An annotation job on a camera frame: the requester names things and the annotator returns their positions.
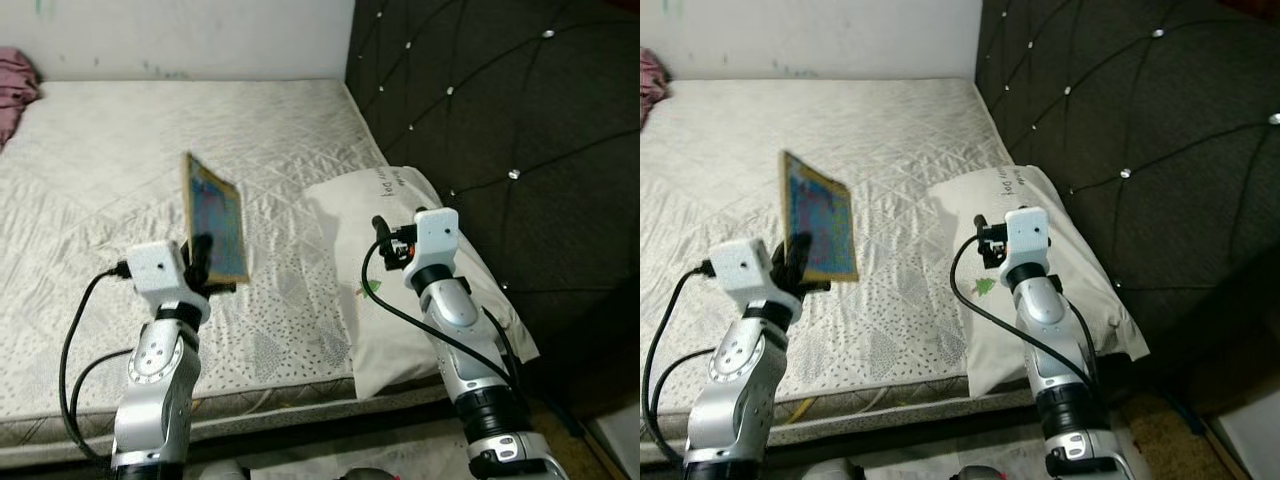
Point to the colourful children's book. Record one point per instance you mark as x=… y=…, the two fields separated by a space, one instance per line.
x=825 y=215
x=215 y=215

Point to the white box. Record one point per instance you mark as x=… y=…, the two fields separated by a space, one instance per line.
x=620 y=445
x=1255 y=440

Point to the white quilted mattress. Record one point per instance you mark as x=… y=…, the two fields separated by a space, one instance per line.
x=720 y=170
x=100 y=170

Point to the purple cartoon print blanket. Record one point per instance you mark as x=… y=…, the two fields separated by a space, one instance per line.
x=652 y=85
x=15 y=90

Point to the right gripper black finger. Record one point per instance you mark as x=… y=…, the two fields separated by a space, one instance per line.
x=382 y=229
x=982 y=227

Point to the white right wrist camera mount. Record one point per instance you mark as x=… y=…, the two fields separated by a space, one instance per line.
x=437 y=235
x=1027 y=235

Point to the dark tufted headboard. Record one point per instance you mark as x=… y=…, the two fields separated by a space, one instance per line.
x=520 y=110
x=1150 y=100

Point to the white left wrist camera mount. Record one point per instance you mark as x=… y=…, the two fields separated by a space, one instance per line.
x=160 y=270
x=750 y=268

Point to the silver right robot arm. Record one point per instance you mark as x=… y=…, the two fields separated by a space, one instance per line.
x=470 y=340
x=1050 y=330

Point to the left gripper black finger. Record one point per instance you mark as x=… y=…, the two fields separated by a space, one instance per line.
x=200 y=262
x=795 y=265

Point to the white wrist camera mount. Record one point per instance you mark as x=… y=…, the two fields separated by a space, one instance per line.
x=1027 y=235
x=437 y=235
x=750 y=268
x=160 y=270

